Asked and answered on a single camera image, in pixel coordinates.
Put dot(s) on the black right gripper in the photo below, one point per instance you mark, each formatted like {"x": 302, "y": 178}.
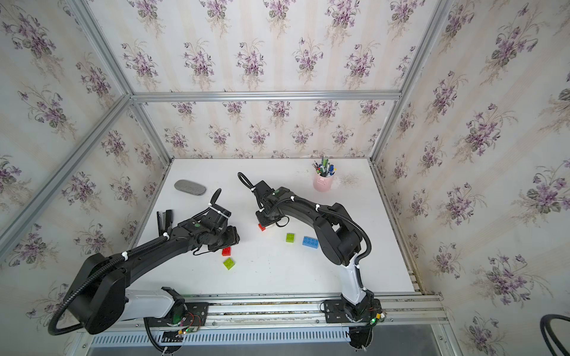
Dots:
{"x": 262, "y": 220}

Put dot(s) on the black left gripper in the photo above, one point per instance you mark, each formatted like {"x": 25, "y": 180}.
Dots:
{"x": 234, "y": 238}

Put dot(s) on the lime green lego brick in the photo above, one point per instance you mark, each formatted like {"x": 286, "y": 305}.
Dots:
{"x": 229, "y": 263}

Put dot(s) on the blue lego brick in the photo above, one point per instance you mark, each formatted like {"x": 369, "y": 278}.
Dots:
{"x": 310, "y": 242}

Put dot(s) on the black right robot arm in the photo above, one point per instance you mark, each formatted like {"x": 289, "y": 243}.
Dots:
{"x": 342, "y": 241}

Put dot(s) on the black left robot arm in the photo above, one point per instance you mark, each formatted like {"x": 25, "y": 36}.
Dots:
{"x": 100, "y": 295}

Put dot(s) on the grey oval eraser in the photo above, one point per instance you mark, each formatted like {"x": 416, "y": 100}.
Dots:
{"x": 190, "y": 187}

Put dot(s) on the black stapler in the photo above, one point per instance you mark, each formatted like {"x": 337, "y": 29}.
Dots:
{"x": 164, "y": 222}

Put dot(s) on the pink pen cup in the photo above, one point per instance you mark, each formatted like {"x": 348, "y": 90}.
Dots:
{"x": 323, "y": 184}

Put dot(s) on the pens in cup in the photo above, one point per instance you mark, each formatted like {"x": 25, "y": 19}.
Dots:
{"x": 323, "y": 167}

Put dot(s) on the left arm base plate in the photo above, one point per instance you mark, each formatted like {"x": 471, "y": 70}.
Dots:
{"x": 191, "y": 315}

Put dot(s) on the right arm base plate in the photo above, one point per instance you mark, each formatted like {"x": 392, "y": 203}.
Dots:
{"x": 368, "y": 311}

